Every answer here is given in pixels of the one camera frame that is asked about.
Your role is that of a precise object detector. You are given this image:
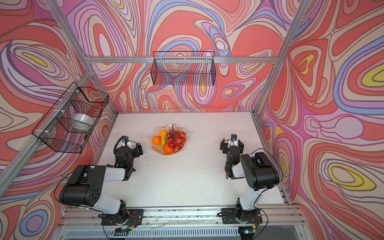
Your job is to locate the yellow fake fruit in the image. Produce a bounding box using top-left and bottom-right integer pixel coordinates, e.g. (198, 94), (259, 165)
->
(160, 130), (168, 147)

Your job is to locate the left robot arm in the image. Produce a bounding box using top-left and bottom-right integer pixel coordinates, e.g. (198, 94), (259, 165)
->
(58, 136), (143, 226)

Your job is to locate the large orange fake orange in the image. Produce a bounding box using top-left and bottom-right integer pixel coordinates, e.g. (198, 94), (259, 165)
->
(163, 144), (174, 154)

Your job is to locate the red fake grape bunch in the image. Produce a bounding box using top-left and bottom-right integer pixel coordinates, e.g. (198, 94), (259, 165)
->
(165, 125), (187, 155)

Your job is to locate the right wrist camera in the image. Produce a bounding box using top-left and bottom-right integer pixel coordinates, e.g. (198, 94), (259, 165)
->
(229, 134), (239, 147)

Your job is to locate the black wire basket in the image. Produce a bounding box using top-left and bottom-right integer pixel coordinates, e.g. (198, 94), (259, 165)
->
(32, 83), (109, 154)
(151, 51), (216, 87)

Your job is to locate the small orange fake tangerine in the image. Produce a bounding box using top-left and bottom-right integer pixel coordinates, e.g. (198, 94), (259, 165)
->
(152, 136), (162, 146)

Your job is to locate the black wire basket back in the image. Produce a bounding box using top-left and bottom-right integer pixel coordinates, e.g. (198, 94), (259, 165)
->
(151, 51), (216, 87)

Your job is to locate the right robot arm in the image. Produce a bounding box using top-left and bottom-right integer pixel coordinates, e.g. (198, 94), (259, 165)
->
(218, 139), (280, 226)

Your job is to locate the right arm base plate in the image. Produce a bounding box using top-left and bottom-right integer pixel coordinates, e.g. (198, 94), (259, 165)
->
(217, 208), (263, 226)

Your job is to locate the black wire basket left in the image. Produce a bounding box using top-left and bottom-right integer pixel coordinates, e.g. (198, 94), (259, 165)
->
(32, 83), (109, 154)

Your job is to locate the pink lotus fruit bowl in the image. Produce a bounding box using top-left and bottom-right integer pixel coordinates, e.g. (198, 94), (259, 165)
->
(150, 124), (187, 156)

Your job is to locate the silver tape roll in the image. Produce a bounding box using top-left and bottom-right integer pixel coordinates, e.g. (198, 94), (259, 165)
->
(71, 113), (95, 132)

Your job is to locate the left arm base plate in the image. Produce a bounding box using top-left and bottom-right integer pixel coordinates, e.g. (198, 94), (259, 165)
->
(98, 209), (144, 227)

